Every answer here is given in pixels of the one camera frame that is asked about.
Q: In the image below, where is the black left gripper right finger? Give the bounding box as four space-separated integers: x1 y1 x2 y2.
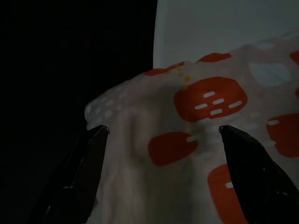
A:
219 125 299 224

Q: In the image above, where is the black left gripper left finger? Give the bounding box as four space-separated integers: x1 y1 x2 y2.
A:
30 125 110 224

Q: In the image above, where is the pink orange patterned pillow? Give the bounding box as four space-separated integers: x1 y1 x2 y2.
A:
84 32 299 224

